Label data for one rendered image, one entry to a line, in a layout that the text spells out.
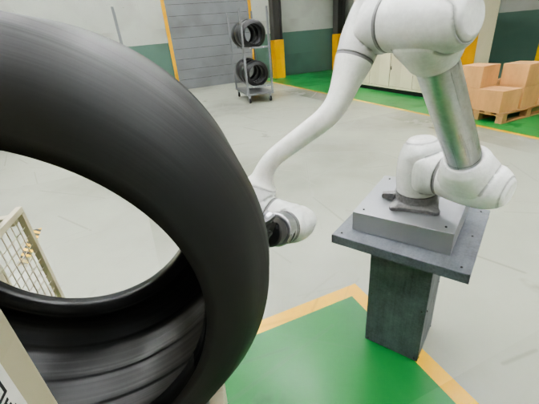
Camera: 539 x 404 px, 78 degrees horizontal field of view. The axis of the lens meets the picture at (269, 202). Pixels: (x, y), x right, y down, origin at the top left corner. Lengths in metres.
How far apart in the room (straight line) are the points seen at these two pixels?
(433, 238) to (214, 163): 1.09
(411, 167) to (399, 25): 0.61
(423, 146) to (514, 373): 1.11
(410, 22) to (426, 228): 0.74
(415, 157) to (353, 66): 0.51
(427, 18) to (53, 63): 0.68
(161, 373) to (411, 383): 1.30
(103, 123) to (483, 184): 1.09
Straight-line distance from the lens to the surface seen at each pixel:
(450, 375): 1.83
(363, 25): 0.92
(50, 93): 0.29
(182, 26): 11.75
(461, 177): 1.18
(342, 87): 0.92
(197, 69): 11.82
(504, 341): 2.05
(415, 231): 1.33
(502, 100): 5.76
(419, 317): 1.63
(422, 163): 1.30
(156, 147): 0.29
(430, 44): 0.83
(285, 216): 0.84
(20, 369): 0.27
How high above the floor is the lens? 1.40
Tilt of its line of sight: 27 degrees down
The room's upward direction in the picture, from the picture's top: 5 degrees counter-clockwise
